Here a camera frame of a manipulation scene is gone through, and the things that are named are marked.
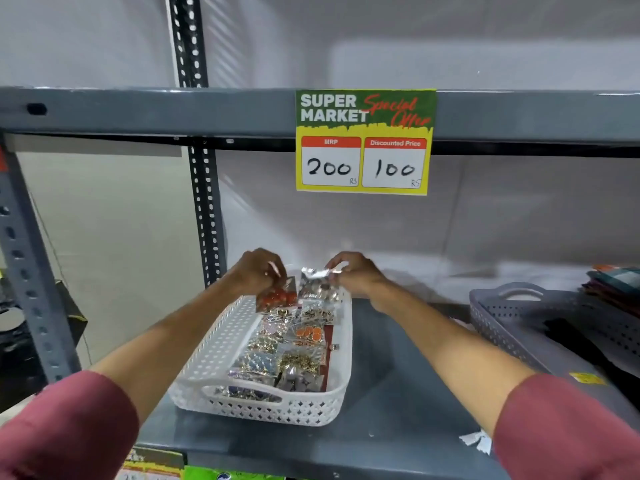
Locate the person's left hand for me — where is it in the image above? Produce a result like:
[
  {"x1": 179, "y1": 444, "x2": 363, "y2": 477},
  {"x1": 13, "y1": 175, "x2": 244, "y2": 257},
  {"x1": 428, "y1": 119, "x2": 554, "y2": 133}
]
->
[{"x1": 226, "y1": 248, "x2": 289, "y2": 297}]

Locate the person's right hand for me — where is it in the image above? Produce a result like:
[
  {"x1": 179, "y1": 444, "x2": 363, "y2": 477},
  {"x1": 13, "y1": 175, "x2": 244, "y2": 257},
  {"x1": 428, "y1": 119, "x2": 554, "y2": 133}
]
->
[{"x1": 325, "y1": 252, "x2": 390, "y2": 300}]

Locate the orange bead packet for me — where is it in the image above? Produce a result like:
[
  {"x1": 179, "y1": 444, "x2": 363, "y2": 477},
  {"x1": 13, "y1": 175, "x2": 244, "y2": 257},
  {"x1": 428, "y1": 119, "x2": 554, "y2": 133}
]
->
[{"x1": 255, "y1": 276, "x2": 299, "y2": 314}]

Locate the clear silver jewellery packet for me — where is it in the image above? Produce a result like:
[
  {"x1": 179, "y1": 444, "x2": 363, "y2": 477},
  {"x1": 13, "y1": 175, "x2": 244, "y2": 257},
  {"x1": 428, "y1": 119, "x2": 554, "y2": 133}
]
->
[{"x1": 298, "y1": 267, "x2": 347, "y2": 301}]

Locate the person's left forearm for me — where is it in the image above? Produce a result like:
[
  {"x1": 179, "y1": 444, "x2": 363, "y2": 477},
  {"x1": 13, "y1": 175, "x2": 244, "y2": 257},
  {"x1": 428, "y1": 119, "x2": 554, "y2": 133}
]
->
[{"x1": 91, "y1": 275, "x2": 252, "y2": 425}]

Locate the person's right forearm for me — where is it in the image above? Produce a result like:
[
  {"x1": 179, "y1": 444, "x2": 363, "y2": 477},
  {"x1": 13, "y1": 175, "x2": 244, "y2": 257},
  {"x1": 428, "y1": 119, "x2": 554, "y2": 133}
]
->
[{"x1": 370, "y1": 284, "x2": 537, "y2": 436}]

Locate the pile of jewellery packets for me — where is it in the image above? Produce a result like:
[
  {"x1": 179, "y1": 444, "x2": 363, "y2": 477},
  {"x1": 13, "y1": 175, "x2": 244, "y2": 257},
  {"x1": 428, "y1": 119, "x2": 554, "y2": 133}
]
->
[{"x1": 215, "y1": 295, "x2": 341, "y2": 403}]

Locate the white perforated plastic basket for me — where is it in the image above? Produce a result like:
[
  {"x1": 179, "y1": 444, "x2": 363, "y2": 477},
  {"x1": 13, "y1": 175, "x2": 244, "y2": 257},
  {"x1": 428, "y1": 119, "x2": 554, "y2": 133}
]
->
[{"x1": 167, "y1": 282, "x2": 354, "y2": 428}]

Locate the green yellow price sign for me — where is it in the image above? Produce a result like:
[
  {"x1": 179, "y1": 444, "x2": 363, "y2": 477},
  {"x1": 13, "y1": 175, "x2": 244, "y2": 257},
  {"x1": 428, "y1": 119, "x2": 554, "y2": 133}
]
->
[{"x1": 294, "y1": 89, "x2": 438, "y2": 196}]

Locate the grey metal shelf board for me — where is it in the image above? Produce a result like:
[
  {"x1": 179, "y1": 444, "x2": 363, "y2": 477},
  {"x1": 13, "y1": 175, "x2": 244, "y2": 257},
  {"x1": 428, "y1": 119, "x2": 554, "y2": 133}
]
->
[{"x1": 136, "y1": 294, "x2": 640, "y2": 480}]

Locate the grey perforated plastic basket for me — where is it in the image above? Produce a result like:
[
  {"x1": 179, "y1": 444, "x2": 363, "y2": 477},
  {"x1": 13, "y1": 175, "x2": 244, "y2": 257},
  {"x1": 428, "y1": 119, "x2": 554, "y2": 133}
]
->
[{"x1": 468, "y1": 283, "x2": 640, "y2": 395}]

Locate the grey metal shelf beam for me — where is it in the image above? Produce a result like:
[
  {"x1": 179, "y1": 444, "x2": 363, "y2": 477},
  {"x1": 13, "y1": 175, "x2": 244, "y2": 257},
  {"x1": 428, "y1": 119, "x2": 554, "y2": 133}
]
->
[{"x1": 0, "y1": 87, "x2": 640, "y2": 159}]

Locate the green shelf edge label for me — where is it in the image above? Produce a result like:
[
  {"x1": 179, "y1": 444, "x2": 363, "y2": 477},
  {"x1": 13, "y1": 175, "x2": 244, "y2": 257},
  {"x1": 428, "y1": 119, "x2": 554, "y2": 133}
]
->
[{"x1": 182, "y1": 465, "x2": 282, "y2": 480}]

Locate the white paper scrap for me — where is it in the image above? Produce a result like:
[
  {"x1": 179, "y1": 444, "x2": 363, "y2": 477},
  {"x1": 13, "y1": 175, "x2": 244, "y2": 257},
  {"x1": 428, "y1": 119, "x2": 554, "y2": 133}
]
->
[{"x1": 458, "y1": 430, "x2": 494, "y2": 456}]

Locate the colourful shelf edge label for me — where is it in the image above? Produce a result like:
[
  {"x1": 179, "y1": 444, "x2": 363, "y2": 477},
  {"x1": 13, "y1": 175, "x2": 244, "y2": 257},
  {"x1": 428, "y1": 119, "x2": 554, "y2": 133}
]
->
[{"x1": 115, "y1": 446, "x2": 186, "y2": 480}]

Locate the maroon left sleeve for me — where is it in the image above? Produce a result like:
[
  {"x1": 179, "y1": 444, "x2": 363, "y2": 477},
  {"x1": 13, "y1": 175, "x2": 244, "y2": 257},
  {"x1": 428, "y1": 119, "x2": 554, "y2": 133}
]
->
[{"x1": 0, "y1": 371, "x2": 141, "y2": 480}]

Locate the maroon sleeve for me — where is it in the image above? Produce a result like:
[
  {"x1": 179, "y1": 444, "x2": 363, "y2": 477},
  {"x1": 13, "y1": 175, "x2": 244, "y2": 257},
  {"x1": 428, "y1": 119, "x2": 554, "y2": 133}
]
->
[
  {"x1": 492, "y1": 373, "x2": 640, "y2": 480},
  {"x1": 0, "y1": 371, "x2": 141, "y2": 480}
]

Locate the black box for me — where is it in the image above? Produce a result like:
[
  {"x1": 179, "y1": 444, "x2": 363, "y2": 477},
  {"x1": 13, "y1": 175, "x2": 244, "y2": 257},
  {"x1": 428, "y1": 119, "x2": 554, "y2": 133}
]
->
[{"x1": 0, "y1": 279, "x2": 89, "y2": 413}]

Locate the maroon right sleeve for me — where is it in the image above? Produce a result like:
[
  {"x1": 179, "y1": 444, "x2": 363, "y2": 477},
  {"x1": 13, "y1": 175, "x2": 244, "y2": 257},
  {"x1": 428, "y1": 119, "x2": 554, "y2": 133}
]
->
[{"x1": 492, "y1": 373, "x2": 640, "y2": 480}]

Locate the stack of colourful cloths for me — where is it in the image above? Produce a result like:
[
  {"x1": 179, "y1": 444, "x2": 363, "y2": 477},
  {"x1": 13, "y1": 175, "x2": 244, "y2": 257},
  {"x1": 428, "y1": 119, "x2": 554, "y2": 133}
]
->
[{"x1": 581, "y1": 265, "x2": 640, "y2": 318}]

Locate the black slotted rack post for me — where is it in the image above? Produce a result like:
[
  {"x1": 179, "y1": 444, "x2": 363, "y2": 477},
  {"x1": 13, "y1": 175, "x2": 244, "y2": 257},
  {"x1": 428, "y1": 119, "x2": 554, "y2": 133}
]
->
[{"x1": 164, "y1": 0, "x2": 229, "y2": 288}]

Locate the grey slotted rack post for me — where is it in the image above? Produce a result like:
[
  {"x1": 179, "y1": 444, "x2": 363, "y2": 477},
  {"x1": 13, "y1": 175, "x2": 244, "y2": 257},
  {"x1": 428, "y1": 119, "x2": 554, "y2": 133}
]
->
[{"x1": 0, "y1": 135, "x2": 84, "y2": 386}]

